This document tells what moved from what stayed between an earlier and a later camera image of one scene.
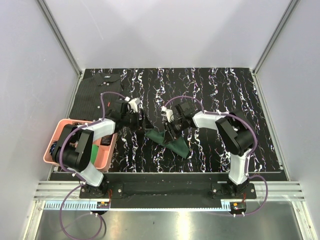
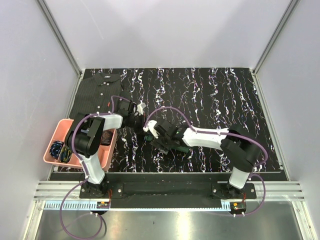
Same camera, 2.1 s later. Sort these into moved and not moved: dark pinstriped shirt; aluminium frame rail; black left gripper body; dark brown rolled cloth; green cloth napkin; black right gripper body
Moved: black right gripper body; green cloth napkin
Not moved: dark brown rolled cloth; black left gripper body; dark pinstriped shirt; aluminium frame rail
